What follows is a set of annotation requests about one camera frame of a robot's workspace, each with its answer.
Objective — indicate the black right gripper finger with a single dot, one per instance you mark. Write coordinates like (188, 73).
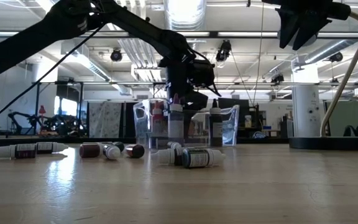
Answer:
(286, 28)
(309, 28)

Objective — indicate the large purple food coloring bottle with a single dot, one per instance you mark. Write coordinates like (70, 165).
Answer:
(176, 130)

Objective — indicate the clear plastic bin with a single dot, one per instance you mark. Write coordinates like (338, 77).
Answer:
(232, 124)

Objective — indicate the small green food coloring bottle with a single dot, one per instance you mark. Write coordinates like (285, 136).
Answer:
(197, 158)

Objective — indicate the small dark food coloring bottle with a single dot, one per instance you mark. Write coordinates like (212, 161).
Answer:
(45, 148)
(166, 156)

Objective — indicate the small olive food coloring bottle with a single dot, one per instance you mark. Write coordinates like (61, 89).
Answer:
(112, 152)

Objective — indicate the small maroon food coloring bottle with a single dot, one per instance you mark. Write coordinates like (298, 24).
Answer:
(23, 152)
(89, 151)

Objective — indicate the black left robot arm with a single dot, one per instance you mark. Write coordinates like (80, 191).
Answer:
(26, 40)

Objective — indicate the black background robot arm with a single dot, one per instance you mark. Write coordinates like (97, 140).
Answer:
(64, 123)

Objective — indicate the black ceiling spotlight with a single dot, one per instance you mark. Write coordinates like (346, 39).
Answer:
(116, 56)
(336, 57)
(277, 78)
(224, 51)

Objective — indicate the black panel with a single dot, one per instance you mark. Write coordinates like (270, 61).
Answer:
(129, 119)

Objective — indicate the black background screen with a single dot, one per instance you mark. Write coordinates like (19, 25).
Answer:
(244, 109)

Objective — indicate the small yellow jar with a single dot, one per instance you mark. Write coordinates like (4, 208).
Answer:
(248, 122)

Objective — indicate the white patterned panel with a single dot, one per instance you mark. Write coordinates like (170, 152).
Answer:
(104, 119)

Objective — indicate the white round column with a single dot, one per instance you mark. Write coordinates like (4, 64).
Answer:
(306, 109)

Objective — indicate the black office chair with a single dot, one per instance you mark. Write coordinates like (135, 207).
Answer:
(348, 132)

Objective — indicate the small red background object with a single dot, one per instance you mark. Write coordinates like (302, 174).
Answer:
(42, 110)

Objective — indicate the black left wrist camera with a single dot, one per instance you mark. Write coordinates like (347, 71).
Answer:
(205, 73)

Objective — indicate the black overhead frame bar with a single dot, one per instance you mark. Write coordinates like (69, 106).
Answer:
(213, 34)

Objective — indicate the silver ceiling duct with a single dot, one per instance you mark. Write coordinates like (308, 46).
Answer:
(185, 15)

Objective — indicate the horizontal background metal rail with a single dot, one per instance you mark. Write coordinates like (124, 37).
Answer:
(104, 83)

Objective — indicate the black table edge rail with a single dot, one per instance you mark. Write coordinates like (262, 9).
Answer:
(73, 140)

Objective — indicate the black metal background frame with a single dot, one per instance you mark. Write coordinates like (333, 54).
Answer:
(38, 105)

